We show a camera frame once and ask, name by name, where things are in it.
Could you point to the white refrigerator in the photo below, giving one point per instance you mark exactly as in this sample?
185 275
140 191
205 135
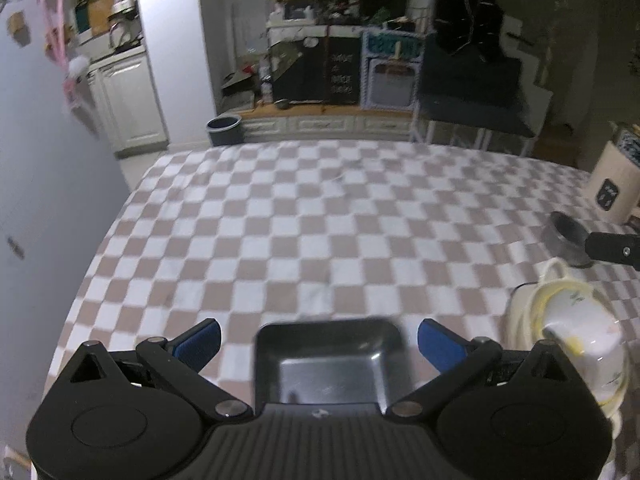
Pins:
45 210

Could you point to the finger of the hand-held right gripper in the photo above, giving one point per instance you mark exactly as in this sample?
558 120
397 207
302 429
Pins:
612 248

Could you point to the low white wooden-top bench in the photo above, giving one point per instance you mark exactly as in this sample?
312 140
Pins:
325 122

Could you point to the white toy kitchen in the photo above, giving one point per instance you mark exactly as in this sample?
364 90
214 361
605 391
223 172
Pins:
392 70

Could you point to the dark round trash bin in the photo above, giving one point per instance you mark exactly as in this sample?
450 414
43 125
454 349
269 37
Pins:
225 130

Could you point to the round steel bowl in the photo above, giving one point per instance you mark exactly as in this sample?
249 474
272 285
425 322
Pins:
567 237

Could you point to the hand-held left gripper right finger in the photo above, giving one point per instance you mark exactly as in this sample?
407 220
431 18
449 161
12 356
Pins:
440 345

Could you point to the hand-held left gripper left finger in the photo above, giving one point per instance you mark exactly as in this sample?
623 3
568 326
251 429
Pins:
197 342

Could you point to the checkered tablecloth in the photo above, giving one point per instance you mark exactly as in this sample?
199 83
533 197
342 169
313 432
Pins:
300 210

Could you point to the pink hanging toy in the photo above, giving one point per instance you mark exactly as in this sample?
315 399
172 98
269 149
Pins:
67 55

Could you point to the white kitchen cabinets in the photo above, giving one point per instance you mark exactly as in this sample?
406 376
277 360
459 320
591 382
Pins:
132 100

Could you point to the black chalkboard cabinet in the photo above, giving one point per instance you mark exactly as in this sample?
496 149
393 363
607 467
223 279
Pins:
320 70

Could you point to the floral bowl with yellow rim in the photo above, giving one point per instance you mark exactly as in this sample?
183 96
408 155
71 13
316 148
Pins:
590 330

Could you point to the chair with dark cloth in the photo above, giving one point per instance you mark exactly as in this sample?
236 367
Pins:
475 80

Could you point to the steel square tray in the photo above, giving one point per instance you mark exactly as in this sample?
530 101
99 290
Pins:
330 360

